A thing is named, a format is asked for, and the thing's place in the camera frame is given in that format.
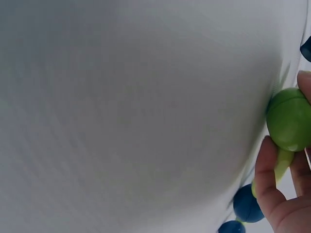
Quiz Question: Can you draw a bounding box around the person's right hand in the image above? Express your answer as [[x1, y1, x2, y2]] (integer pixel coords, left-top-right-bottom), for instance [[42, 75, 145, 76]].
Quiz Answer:
[[254, 70, 311, 233]]

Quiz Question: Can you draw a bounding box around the green ball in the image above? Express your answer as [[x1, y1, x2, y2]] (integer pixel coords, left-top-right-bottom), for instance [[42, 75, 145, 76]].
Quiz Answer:
[[266, 87, 311, 152]]

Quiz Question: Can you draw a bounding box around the yellow-green curved rod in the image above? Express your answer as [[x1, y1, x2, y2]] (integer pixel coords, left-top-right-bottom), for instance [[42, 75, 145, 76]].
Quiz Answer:
[[251, 148, 295, 199]]

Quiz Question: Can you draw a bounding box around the dark blue flared piece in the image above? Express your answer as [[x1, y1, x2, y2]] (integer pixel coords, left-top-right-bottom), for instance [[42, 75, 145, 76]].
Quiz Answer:
[[300, 35, 311, 63]]

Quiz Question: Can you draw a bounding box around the blue ball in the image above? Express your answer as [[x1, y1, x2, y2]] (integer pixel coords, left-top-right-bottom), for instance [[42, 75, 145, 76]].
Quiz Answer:
[[217, 220, 246, 233], [233, 183, 265, 223]]

